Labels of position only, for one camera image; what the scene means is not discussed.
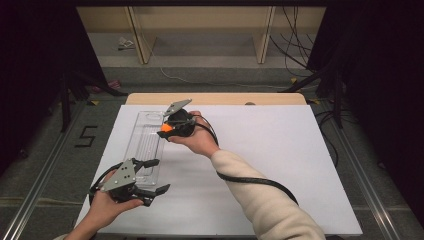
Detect light wooden table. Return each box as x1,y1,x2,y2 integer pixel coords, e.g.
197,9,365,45
125,92,308,107

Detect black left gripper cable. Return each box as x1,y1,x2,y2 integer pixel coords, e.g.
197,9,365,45
87,162,122,206

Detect white table cover sheet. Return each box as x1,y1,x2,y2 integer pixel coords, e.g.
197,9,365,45
73,104,364,237

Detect person's left hand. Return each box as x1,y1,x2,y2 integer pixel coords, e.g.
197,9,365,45
86,169,145,233

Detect person's right hand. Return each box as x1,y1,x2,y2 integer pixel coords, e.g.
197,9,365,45
168,110,221,160

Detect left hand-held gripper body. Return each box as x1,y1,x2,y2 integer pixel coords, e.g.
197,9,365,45
98,158,158,208

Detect black curtain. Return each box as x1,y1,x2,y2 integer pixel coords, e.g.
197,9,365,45
305,0,424,219
0,0,108,176

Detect crumpled white paper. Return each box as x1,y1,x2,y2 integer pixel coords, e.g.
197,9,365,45
117,36,136,51

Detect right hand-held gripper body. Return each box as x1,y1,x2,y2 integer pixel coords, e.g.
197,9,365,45
163,98,198,139

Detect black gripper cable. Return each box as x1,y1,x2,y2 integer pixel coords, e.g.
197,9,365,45
87,162,122,206
191,113,300,206

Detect metal floor rail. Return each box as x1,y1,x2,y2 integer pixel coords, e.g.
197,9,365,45
0,99,89,240
318,100,401,240

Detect pink object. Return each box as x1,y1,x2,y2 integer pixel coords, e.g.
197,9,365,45
92,79,122,94

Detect tangle of black cables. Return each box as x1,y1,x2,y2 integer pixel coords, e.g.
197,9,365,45
269,6,317,73

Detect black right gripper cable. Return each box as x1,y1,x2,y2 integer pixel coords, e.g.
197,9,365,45
191,113,300,206

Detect black stand legs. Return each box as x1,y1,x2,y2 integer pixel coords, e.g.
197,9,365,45
279,65,345,130
59,70,130,134

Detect black floor cable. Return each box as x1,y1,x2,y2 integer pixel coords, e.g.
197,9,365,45
314,109,359,168

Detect light wooden shelf unit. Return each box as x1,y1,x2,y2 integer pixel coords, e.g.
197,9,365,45
75,5,328,65

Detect clear plastic tray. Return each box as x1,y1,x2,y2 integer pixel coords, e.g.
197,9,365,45
123,110,168,188

